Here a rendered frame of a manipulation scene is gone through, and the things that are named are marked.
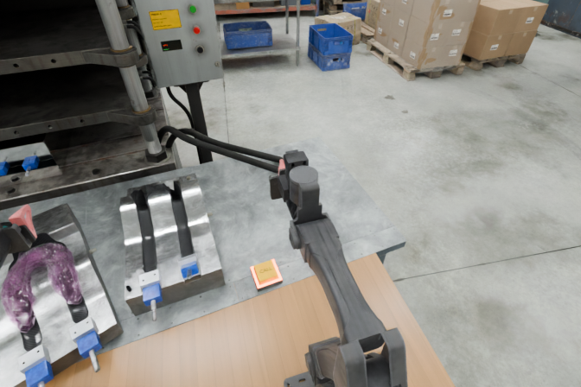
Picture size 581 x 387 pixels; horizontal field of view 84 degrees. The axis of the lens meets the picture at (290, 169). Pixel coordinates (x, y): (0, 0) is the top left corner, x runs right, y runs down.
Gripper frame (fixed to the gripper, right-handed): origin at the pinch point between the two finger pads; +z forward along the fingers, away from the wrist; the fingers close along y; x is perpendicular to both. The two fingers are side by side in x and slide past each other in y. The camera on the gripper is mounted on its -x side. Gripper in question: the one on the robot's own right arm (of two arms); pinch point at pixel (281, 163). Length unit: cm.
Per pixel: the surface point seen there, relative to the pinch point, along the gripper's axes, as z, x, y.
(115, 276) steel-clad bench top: 9, 39, 53
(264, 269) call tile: -4.7, 35.7, 7.6
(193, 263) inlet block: -4.8, 24.8, 26.9
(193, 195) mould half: 24.7, 25.9, 25.7
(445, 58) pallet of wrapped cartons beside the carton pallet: 261, 86, -276
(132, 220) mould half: 20, 27, 45
